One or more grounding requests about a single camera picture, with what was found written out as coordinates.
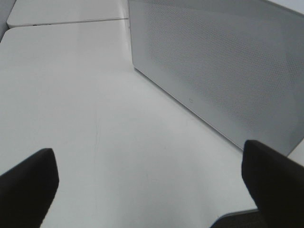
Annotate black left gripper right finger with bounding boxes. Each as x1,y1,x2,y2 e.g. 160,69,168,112
241,140,304,228

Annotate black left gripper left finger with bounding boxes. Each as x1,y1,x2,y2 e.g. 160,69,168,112
0,148,59,228

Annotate white microwave door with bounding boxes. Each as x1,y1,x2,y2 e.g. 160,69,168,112
128,0,304,155

